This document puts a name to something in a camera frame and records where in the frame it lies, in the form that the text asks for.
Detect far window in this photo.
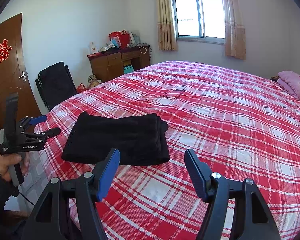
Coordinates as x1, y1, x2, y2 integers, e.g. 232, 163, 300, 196
172, 0, 225, 44

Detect brown wooden door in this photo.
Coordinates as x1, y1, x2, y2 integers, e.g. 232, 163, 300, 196
0, 14, 41, 130

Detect beige curtain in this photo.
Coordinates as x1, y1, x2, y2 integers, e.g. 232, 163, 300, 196
223, 0, 246, 60
156, 0, 178, 51

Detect red plaid bed sheet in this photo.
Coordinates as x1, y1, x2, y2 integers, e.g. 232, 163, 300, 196
34, 61, 300, 239

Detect left forearm dark sleeve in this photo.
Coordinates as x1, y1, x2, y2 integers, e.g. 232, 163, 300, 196
0, 176, 26, 239

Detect right beige curtain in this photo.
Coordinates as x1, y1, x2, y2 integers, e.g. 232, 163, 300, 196
223, 0, 246, 60

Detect person's left hand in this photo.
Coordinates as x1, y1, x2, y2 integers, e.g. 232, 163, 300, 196
0, 152, 30, 182

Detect folded pink quilt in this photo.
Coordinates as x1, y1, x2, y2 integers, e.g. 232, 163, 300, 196
278, 70, 300, 100

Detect wooden desk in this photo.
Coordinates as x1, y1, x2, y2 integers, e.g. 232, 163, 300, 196
87, 44, 151, 82

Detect black pants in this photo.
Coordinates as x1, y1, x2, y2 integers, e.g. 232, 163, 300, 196
62, 112, 170, 166

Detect teal box under desk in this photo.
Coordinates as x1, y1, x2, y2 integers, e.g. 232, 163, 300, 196
123, 65, 134, 74

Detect left beige curtain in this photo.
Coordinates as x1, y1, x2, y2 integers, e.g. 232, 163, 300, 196
156, 0, 178, 51

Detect black folding chair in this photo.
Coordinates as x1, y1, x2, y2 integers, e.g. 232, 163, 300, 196
35, 62, 77, 111

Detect red gift bag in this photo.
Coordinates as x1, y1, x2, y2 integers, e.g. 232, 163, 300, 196
109, 30, 130, 49

